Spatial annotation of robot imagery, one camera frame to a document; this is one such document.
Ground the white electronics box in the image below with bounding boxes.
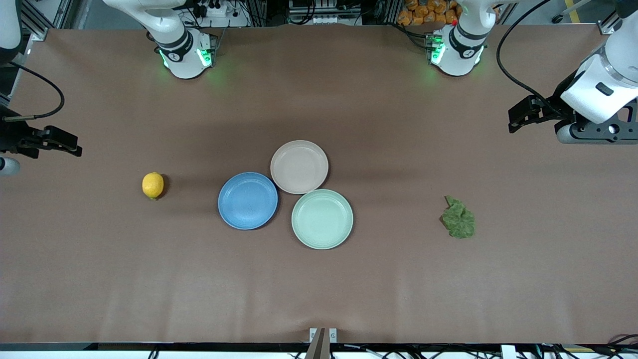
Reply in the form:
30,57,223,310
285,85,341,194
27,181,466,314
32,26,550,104
289,0,362,25

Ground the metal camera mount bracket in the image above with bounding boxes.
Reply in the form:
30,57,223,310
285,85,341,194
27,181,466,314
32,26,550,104
305,328,338,359

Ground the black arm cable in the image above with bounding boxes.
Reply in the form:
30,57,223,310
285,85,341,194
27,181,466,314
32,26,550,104
496,0,566,119
2,61,66,122

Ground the white power strip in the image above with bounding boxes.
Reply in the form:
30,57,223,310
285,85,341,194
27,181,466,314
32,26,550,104
192,0,250,28

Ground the beige plate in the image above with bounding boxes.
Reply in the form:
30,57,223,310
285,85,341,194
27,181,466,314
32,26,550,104
270,140,329,195

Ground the bag of oranges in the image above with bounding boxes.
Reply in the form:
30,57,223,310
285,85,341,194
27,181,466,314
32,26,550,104
397,0,462,26

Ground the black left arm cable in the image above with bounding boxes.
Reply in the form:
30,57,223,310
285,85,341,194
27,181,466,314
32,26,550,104
496,0,566,119

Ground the yellow lemon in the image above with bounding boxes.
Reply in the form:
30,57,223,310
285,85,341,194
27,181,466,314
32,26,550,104
142,172,164,200

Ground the light green plate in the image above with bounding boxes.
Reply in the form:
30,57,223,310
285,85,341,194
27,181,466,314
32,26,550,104
292,189,354,250

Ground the blue plate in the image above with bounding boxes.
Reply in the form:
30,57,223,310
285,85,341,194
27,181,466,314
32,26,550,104
218,172,279,230

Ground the green lettuce leaf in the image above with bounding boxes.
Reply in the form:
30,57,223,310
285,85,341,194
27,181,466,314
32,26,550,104
441,195,476,239

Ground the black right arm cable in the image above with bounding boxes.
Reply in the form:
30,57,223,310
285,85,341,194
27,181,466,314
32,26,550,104
2,61,66,122

